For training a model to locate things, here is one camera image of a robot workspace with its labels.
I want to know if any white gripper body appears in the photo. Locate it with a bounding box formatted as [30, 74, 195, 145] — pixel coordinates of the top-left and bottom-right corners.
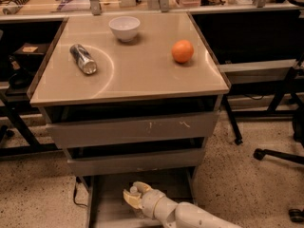
[140, 189, 165, 219]

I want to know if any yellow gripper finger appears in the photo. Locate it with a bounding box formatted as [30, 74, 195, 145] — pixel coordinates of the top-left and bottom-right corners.
[133, 181, 152, 193]
[123, 189, 142, 209]

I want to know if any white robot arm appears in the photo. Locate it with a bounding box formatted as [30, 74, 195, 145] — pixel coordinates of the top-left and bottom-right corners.
[123, 181, 241, 228]

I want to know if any open bottom grey drawer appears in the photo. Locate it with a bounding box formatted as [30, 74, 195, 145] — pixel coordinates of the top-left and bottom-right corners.
[86, 167, 197, 228]

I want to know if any middle grey drawer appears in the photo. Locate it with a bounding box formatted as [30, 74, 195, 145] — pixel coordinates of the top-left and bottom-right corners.
[67, 148, 203, 177]

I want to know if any grey drawer cabinet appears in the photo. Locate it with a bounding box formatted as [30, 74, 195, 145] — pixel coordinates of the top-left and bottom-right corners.
[27, 11, 231, 228]

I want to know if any top grey drawer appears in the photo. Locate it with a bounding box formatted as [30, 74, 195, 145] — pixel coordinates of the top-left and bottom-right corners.
[47, 111, 219, 148]

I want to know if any silver blue drink can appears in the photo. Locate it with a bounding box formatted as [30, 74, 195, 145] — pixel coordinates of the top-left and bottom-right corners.
[69, 44, 97, 75]

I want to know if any orange fruit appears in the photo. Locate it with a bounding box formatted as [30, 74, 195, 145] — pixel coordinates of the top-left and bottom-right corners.
[171, 40, 194, 64]

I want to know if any black office chair base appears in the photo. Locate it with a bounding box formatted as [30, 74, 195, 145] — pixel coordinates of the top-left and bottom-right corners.
[254, 107, 304, 223]

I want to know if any white ceramic bowl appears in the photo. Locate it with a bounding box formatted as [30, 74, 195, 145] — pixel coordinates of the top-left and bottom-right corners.
[108, 16, 141, 42]

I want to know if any black cable on floor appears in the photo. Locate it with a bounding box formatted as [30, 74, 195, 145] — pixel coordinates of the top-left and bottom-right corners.
[72, 177, 88, 209]

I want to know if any black desk leg frame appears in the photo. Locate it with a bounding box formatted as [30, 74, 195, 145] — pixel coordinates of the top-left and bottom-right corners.
[222, 95, 243, 145]

